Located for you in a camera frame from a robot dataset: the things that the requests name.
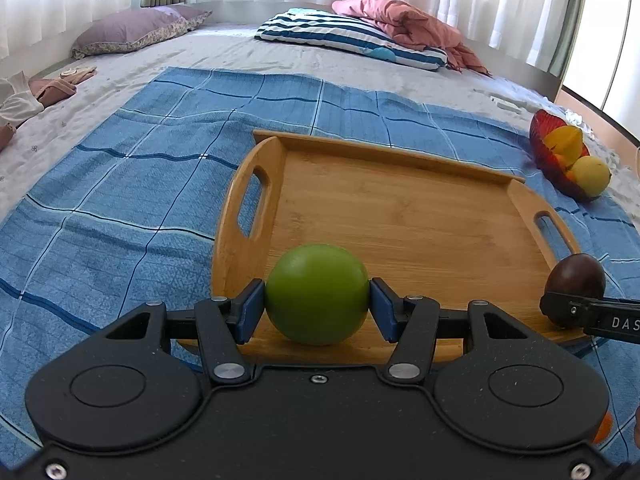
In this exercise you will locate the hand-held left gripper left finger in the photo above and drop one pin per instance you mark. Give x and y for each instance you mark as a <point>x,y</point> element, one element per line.
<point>251,305</point>

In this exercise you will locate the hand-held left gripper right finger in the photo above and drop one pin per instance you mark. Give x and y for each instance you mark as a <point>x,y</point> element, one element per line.
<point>382,310</point>

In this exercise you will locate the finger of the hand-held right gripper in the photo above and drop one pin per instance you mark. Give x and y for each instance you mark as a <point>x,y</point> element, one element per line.
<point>590,312</point>

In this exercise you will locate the dark brown round fruit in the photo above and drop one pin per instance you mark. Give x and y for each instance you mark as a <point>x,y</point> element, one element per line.
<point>575,280</point>

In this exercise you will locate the green apple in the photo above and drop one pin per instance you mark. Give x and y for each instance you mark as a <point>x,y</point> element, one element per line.
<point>317,294</point>

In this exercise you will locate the yellow mango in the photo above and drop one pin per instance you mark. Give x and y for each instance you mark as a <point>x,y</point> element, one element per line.
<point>592,175</point>

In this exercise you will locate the small orange in bowl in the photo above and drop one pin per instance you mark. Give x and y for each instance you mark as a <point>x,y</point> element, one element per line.
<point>558,160</point>
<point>571,176</point>

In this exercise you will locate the red glass bowl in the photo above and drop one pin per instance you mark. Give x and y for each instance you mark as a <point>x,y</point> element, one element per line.
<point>550,160</point>

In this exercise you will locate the blue checked blanket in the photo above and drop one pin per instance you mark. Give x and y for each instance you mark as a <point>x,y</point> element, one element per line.
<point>125,200</point>

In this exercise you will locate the yellow starfruit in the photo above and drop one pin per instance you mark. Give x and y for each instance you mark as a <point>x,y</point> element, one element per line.
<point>567,141</point>

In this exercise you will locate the white crumpled paper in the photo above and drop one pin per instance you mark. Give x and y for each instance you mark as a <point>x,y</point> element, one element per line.
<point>575,120</point>

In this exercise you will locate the white plastic wrapper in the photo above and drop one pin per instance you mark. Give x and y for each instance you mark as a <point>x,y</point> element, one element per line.
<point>507,104</point>

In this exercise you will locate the grey floral bedsheet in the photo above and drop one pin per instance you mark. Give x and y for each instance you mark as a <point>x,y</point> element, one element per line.
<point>210,52</point>

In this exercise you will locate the white wardrobe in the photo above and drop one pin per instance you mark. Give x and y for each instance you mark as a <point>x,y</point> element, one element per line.
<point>610,35</point>

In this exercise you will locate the blue white striped pillow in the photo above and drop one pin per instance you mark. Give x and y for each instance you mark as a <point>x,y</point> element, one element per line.
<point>325,32</point>

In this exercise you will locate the beige cloth item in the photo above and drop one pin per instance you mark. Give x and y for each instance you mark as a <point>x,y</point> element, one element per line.
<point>77,72</point>

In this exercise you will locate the pink garment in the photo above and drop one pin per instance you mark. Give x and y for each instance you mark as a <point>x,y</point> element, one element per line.
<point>55,91</point>

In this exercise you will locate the pink quilt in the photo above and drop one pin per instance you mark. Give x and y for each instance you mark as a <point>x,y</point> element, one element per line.
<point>400,17</point>

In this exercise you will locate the plain purple pillow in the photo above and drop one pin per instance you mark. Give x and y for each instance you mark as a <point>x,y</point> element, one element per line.
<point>195,14</point>

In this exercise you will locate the purple pillow with floral border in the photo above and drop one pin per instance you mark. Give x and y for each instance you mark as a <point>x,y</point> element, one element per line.
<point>125,32</point>

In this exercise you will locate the white garment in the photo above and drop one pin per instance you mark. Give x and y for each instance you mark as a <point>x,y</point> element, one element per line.
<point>17,102</point>

